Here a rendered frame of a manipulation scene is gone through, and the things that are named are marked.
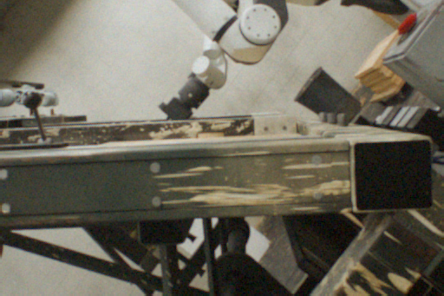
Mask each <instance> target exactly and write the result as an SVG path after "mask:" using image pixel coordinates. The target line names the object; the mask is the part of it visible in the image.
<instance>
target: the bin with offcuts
mask: <svg viewBox="0 0 444 296"><path fill-rule="evenodd" d="M294 102H298V103H300V104H301V105H302V106H304V107H306V108H307V109H309V110H311V112H313V113H315V114H317V115H318V116H319V114H321V113H328V114H329V113H337V115H339V114H347V115H348V116H349V123H350V122H351V121H352V120H353V119H354V117H355V116H356V115H357V113H358V112H359V110H360V107H361V103H360V102H359V101H358V100H357V99H356V98H355V97H354V96H353V95H352V94H351V93H350V92H349V91H347V90H346V89H345V88H344V87H342V86H341V84H340V83H338V82H337V81H335V80H334V78H333V77H331V76H330V75H329V74H328V73H327V72H326V71H325V70H323V69H322V67H321V66H320V67H319V68H317V70H316V71H315V72H314V73H313V74H311V77H310V78H309V79H308V81H307V82H306V83H305V85H304V86H303V87H302V88H301V90H300V91H299V92H298V94H297V96H295V99H294Z"/></svg>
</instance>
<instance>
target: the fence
mask: <svg viewBox="0 0 444 296"><path fill-rule="evenodd" d="M304 139H324V136H321V135H297V136H282V137H267V138H253V139H224V140H208V141H165V142H150V143H135V144H121V145H91V146H75V147H66V148H48V149H32V150H17V151H3V152H0V154H7V153H22V152H52V151H67V150H82V149H97V148H140V147H156V146H170V145H200V144H214V143H230V142H245V141H288V140H304Z"/></svg>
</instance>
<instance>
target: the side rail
mask: <svg viewBox="0 0 444 296"><path fill-rule="evenodd" d="M349 152H350V144H349V141H348V140H346V139H342V138H334V139H304V140H288V141H245V142H230V143H214V144H200V145H170V146H156V147H140V148H97V149H82V150H67V151H52V152H22V153H7V154H0V227H26V226H44V225H61V224H89V223H112V222H129V221H147V220H197V219H214V218H231V217H247V216H282V215H299V214H349V213H351V211H352V200H351V197H350V158H349Z"/></svg>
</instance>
